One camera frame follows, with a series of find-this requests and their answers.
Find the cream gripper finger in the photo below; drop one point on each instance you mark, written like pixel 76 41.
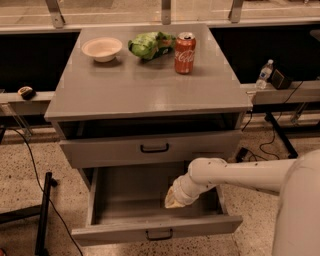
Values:
pixel 173 198

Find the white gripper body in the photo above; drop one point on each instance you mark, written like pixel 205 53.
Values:
pixel 180 190

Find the grey drawer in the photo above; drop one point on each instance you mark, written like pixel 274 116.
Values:
pixel 127 204
pixel 148 149

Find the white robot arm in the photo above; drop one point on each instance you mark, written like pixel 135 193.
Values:
pixel 296 181

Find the grey top drawer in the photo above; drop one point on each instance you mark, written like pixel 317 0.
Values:
pixel 148 149

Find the grey drawer cabinet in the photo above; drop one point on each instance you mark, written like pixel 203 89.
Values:
pixel 130 97

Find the black power adapter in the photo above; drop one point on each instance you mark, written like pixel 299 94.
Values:
pixel 241 155

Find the black stand leg right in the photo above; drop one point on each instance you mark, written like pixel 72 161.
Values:
pixel 292 154

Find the black stand left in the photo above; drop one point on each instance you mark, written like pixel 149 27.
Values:
pixel 37 210

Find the clear water bottle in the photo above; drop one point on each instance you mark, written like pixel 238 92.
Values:
pixel 264 75

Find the small black box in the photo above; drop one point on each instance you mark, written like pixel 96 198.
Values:
pixel 280 81

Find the red coca-cola can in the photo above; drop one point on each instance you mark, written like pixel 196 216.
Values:
pixel 185 52

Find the green chip bag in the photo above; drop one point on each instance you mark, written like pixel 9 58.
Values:
pixel 151 45

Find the white paper bowl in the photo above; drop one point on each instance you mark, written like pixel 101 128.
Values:
pixel 103 49

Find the black yellow tape measure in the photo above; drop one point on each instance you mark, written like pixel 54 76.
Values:
pixel 26 92

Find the metal railing bracket right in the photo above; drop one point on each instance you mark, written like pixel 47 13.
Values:
pixel 235 11

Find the metal railing bracket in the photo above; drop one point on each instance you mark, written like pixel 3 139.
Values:
pixel 235 11
pixel 166 12
pixel 55 13

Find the metal railing bracket middle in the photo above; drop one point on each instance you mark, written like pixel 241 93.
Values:
pixel 166 12

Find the metal railing bracket left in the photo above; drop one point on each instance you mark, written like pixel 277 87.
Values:
pixel 55 13

